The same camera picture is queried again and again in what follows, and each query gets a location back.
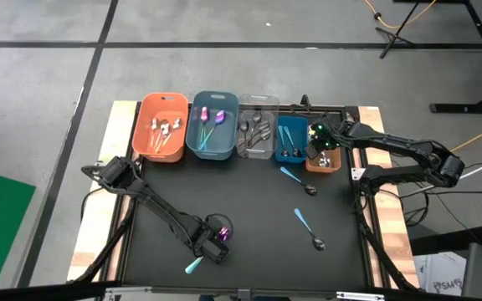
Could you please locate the large orange plastic bin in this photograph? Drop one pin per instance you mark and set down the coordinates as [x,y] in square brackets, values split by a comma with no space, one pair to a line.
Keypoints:
[145,142]

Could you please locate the clear plastic bin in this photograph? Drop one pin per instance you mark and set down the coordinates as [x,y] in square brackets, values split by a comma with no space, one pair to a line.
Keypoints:
[266,150]

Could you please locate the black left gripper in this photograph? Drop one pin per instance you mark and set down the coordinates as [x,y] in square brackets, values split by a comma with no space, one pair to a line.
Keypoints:
[201,236]

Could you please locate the small blue plastic bin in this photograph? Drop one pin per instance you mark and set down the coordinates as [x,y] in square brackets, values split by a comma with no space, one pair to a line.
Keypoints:
[301,134]

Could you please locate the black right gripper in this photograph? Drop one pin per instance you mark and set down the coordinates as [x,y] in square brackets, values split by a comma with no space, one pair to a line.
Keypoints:
[324,138]

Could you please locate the light wooden table board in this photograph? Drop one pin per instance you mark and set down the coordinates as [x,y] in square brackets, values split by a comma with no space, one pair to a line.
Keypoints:
[400,242]
[86,251]

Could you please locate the grey-blue plastic bin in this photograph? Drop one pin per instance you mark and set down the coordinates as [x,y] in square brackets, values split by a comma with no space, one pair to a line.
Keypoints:
[224,142]

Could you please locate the black table clamp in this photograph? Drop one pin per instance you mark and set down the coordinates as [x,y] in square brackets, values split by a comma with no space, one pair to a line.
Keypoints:
[306,101]

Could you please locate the silver metal bracket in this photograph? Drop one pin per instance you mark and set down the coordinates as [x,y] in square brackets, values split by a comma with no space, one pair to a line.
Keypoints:
[360,296]

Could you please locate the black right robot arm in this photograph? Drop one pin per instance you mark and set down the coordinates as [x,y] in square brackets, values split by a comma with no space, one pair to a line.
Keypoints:
[400,144]

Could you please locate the small tan orange bin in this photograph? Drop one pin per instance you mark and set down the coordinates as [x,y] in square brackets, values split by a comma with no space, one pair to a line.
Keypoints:
[335,165]

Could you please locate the black tripod stand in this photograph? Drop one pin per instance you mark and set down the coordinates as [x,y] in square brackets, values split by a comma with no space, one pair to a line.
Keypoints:
[391,37]

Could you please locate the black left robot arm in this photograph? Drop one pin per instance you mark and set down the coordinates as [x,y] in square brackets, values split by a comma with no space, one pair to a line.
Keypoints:
[153,200]

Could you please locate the white printed box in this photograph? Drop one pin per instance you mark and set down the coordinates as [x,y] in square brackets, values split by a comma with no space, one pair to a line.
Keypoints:
[442,273]

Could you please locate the black frame rail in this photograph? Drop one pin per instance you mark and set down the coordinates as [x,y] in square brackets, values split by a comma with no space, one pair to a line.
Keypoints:
[57,289]

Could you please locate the black desk frame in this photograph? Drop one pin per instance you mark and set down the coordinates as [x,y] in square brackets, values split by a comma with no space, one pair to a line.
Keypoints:
[475,107]

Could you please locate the iridescent rainbow spoon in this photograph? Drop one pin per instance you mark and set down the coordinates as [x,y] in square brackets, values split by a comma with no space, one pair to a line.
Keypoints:
[224,234]
[204,113]
[220,117]

